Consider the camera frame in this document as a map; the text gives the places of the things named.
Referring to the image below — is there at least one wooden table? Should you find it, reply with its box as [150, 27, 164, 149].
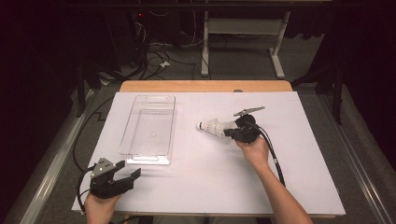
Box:
[78, 79, 337, 219]

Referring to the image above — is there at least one bundle of floor cables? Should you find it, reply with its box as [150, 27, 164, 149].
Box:
[124, 8, 200, 82]

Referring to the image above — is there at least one clear plastic container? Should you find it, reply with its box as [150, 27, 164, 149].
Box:
[118, 94, 177, 166]

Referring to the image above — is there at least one hand-held gripper cable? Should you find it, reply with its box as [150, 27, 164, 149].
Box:
[247, 120, 287, 188]
[76, 166, 95, 214]

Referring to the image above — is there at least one person's right hand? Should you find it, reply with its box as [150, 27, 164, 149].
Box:
[233, 135, 271, 171]

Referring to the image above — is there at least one black floor cable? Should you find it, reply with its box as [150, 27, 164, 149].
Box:
[72, 95, 116, 171]

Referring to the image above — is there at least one left hand-held gripper cable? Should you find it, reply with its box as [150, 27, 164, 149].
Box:
[76, 166, 95, 214]

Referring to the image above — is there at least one right hand-held gripper cable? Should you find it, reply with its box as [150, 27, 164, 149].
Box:
[247, 120, 287, 188]

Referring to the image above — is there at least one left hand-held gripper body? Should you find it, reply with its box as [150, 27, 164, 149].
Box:
[90, 157, 135, 200]

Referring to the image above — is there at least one white metal desk frame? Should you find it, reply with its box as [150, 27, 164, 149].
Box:
[200, 10, 292, 79]

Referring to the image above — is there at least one dark computer tower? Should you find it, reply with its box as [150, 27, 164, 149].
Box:
[104, 8, 150, 68]

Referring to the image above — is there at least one person's left hand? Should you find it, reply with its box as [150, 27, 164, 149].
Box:
[83, 191, 123, 224]

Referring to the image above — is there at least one aluminium rail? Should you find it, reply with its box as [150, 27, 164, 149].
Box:
[317, 92, 396, 224]
[18, 88, 95, 224]

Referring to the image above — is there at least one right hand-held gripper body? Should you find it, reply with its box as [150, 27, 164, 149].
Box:
[233, 105, 266, 145]

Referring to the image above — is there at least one black metal stand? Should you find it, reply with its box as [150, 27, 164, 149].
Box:
[76, 59, 104, 119]
[292, 59, 347, 126]

